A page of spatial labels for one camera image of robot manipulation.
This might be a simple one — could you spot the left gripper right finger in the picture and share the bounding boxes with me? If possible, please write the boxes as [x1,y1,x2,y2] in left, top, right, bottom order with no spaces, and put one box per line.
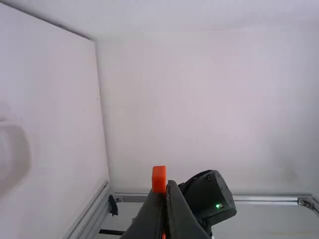
[164,179,213,239]

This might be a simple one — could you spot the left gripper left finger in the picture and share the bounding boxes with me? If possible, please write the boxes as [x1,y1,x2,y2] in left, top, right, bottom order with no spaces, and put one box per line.
[122,190,165,239]

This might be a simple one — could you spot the silver rails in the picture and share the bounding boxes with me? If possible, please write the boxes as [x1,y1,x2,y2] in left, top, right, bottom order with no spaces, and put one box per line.
[66,179,319,239]

